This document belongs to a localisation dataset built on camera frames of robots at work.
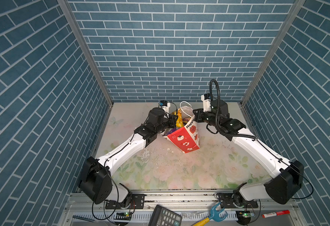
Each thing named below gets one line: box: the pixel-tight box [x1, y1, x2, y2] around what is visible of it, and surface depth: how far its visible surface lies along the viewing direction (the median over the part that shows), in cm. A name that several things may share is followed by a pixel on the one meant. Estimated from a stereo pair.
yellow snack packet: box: [175, 108, 184, 128], surface depth 80 cm
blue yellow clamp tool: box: [192, 201, 229, 226], surface depth 70 cm
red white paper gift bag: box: [162, 100, 201, 154], surface depth 79 cm
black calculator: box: [148, 204, 183, 226], surface depth 69 cm
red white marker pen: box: [261, 209, 291, 218], surface depth 71 cm
